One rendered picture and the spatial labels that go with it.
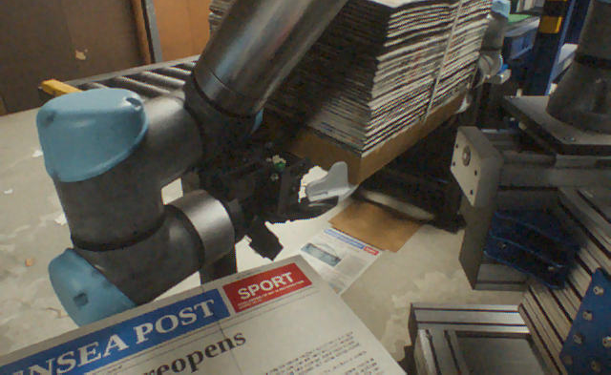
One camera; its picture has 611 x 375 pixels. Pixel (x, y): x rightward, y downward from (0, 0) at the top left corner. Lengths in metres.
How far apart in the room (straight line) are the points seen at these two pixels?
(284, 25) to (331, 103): 0.21
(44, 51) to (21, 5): 0.34
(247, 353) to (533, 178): 0.56
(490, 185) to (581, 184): 0.14
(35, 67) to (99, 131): 3.52
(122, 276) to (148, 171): 0.09
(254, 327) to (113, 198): 0.14
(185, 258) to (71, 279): 0.09
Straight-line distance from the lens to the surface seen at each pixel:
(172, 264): 0.39
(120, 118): 0.32
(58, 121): 0.32
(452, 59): 0.69
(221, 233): 0.41
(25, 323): 1.67
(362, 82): 0.48
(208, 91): 0.38
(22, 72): 3.81
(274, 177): 0.46
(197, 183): 0.60
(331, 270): 1.57
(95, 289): 0.36
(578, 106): 0.74
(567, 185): 0.76
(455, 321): 1.16
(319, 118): 0.53
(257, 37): 0.33
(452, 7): 0.63
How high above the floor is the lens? 1.04
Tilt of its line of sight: 28 degrees down
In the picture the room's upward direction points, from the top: straight up
